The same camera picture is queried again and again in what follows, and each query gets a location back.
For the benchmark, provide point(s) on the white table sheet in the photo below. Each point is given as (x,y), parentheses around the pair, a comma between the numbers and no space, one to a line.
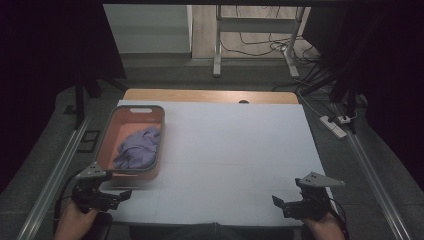
(233,160)

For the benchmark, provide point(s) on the white plug adapter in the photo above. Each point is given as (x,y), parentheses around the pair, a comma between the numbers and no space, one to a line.
(345,119)

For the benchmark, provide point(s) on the white power strip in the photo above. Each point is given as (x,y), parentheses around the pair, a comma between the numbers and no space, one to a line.
(332,127)

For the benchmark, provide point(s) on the black stand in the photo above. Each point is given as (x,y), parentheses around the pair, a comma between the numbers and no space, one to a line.
(80,100)

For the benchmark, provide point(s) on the aluminium rail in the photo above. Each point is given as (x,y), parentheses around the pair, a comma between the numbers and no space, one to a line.
(53,180)
(373,180)

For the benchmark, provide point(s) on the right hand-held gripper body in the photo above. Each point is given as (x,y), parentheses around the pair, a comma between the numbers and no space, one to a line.
(311,203)

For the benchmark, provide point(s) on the dark table grommet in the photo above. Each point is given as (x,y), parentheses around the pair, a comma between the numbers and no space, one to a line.
(243,101)

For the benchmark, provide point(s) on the orange basket with grey rim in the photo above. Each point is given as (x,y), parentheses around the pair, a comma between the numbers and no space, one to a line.
(115,133)

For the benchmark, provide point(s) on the white metal desk frame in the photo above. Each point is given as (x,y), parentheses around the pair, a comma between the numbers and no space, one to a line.
(255,25)

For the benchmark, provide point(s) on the black curtain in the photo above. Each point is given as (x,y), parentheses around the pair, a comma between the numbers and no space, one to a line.
(393,83)
(40,66)

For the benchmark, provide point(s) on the purple cloth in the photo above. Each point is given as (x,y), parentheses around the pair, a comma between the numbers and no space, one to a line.
(138,150)

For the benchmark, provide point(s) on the black floor bracket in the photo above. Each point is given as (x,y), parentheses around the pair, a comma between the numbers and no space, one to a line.
(89,141)

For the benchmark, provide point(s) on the white cabinet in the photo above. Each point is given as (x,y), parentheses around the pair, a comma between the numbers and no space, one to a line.
(146,28)

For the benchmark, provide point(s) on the person's left hand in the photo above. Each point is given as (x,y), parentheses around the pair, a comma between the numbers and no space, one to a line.
(73,223)

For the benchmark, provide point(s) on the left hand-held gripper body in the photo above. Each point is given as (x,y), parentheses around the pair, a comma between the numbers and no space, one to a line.
(87,196)

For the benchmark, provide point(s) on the person's right hand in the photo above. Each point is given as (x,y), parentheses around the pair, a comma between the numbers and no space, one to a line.
(325,228)

